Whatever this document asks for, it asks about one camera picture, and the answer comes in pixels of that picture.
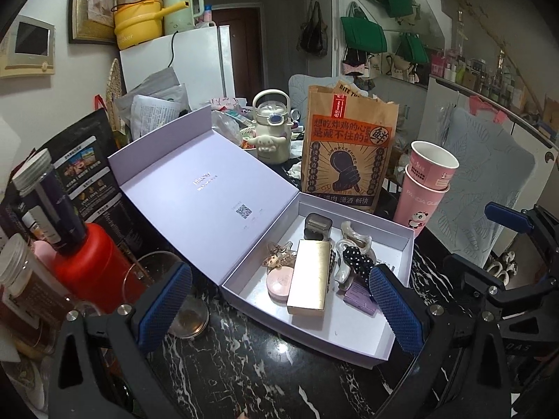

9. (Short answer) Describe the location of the small beige hair clip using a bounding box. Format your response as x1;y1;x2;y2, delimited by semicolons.
262;241;297;271

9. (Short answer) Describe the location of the brown printed paper bag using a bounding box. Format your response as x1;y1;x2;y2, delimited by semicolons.
301;80;399;213

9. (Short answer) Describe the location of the purple small item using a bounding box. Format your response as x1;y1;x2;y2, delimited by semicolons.
343;282;378;316

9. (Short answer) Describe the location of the dark blue bottle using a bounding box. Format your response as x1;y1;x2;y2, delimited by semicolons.
12;148;87;255

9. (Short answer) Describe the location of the green electric kettle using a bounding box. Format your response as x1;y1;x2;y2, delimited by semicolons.
163;0;205;35

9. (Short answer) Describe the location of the white pearl hair claw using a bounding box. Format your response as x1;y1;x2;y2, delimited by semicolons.
334;220;377;291

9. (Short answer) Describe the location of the red canister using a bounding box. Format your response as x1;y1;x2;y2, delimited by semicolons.
52;223;146;313

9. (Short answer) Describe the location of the lilac open gift box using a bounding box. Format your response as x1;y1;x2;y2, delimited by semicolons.
109;108;414;368

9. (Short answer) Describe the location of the green tote bag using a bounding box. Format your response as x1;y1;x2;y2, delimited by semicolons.
341;2;387;54

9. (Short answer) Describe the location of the beige wall intercom panel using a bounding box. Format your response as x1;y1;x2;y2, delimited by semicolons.
1;15;56;79

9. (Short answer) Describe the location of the small dark square case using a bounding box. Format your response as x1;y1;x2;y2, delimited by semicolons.
303;213;333;241

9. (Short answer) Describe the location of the black printed brochure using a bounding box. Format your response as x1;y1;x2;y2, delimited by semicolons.
26;107;132;254

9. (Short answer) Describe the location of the brown spice jar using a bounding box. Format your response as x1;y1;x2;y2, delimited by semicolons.
1;234;76;355

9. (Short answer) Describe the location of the upper pink paper cup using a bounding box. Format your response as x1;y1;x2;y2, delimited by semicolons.
408;140;459;190

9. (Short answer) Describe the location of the clear drinking glass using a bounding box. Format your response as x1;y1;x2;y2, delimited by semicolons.
121;251;209;343

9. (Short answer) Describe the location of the lower pink panda cup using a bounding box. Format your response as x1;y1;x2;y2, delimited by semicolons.
393;166;450;236

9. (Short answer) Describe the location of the pink round compact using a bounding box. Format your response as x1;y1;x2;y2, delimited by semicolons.
266;266;294;303

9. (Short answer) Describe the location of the gold rectangular box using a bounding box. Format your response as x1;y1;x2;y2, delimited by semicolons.
287;239;332;316

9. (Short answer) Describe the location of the white refrigerator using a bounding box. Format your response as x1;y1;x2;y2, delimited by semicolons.
119;25;236;109

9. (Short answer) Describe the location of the grey leaf pattern chair cover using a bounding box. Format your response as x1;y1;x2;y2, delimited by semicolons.
427;108;535;267

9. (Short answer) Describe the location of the cream cartoon water bottle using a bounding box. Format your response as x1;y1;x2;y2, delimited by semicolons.
242;89;300;166

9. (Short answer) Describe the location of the black polka dot scrunchie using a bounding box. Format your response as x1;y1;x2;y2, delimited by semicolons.
342;247;376;287

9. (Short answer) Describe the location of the framed picture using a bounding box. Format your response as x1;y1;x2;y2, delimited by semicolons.
68;0;117;44

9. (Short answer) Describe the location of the yellow pot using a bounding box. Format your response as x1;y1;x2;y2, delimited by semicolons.
114;0;185;51

